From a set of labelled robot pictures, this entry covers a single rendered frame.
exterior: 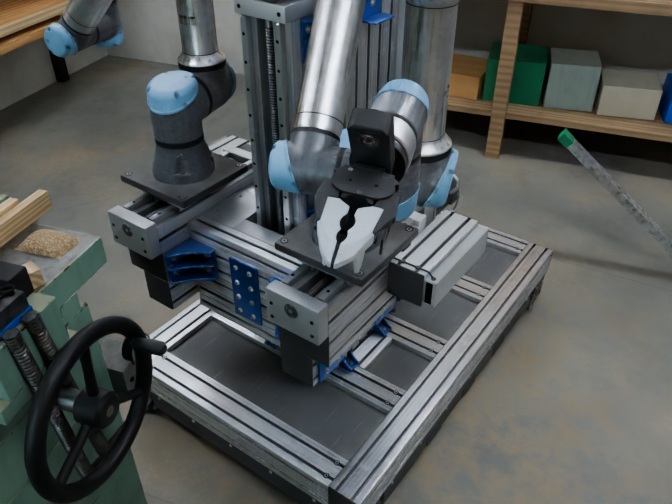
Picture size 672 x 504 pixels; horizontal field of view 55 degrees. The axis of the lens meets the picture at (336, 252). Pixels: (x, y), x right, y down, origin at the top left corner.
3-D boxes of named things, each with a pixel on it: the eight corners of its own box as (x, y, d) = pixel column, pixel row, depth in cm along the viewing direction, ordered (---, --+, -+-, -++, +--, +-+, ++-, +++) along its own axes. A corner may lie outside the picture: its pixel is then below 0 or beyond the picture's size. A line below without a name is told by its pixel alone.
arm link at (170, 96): (143, 139, 152) (132, 84, 144) (174, 117, 162) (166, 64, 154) (187, 148, 148) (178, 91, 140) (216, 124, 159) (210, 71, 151)
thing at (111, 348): (131, 399, 137) (123, 372, 132) (82, 385, 140) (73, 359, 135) (152, 371, 143) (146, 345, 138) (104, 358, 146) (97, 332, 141)
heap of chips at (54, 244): (59, 259, 116) (57, 251, 115) (14, 249, 119) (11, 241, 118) (83, 238, 122) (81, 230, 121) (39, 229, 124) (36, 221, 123)
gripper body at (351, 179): (382, 259, 74) (403, 197, 83) (392, 201, 68) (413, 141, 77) (319, 244, 76) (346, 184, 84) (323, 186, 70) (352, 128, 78)
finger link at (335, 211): (329, 297, 67) (352, 240, 74) (332, 256, 63) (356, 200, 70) (300, 290, 68) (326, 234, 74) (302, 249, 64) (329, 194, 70)
